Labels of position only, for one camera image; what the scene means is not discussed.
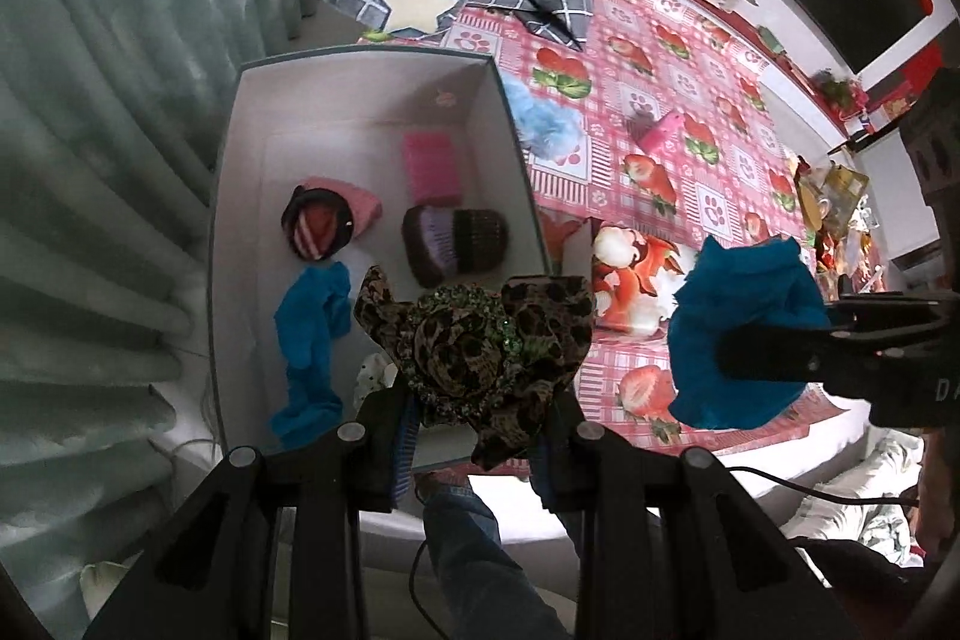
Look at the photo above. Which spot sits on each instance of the small potted plant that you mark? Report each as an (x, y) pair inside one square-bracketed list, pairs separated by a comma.
[(836, 89)]

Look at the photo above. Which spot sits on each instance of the white polka dot scrunchie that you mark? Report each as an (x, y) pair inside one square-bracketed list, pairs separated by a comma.
[(375, 374)]

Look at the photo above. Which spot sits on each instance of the blue glove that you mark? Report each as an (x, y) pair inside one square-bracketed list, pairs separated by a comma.
[(739, 340), (311, 347)]

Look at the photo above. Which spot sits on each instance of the strawberry print folded cloth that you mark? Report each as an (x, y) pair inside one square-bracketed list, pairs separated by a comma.
[(630, 280)]

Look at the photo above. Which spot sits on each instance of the pale green curtain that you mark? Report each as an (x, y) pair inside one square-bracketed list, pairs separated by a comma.
[(112, 123)]

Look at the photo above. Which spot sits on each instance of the pink hair clip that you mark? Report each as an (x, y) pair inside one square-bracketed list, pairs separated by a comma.
[(660, 130)]

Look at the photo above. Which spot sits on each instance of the red box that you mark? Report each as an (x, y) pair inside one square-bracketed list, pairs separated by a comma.
[(900, 89)]

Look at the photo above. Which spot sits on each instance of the brown purple knit pouch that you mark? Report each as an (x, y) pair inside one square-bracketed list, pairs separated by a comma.
[(454, 239)]

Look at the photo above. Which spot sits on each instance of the red striped knit pouch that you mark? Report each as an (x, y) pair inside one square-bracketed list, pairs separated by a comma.
[(315, 227)]

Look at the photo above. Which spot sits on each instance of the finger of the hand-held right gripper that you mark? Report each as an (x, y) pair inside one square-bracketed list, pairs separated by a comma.
[(885, 311), (780, 359)]

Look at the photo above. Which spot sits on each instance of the pink towel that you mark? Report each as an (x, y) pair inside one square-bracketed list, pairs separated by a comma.
[(431, 168)]

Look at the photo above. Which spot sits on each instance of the light blue fluffy pouf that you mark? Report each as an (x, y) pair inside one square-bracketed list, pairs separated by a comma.
[(544, 119)]

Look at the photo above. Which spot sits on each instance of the person's jeans leg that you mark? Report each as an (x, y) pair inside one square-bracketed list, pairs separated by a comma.
[(480, 565)]

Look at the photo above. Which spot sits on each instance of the white shelf with red edge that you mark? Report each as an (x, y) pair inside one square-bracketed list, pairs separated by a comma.
[(720, 10)]

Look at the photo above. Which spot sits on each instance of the white cardboard box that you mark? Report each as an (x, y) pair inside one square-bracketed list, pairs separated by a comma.
[(315, 108)]

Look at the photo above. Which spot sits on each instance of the white cloth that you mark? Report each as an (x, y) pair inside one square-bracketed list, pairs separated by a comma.
[(105, 587)]

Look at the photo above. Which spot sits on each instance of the leopard print hat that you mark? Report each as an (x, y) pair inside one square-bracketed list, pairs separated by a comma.
[(465, 347)]

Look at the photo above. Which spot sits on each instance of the pile of colourful packets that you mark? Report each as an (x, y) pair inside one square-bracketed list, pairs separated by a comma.
[(829, 201)]

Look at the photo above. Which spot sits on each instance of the strawberry print tablecloth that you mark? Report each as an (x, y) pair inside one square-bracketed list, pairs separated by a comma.
[(712, 160)]

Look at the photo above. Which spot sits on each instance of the person's right forearm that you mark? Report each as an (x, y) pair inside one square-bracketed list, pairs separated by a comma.
[(937, 497)]

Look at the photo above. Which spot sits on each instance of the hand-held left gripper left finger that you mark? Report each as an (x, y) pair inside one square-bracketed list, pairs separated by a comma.
[(401, 452)]

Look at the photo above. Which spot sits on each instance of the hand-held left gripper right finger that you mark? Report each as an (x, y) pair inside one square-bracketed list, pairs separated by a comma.
[(544, 471)]

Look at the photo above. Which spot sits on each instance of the white printed bedding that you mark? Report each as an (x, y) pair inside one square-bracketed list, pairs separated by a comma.
[(847, 505)]

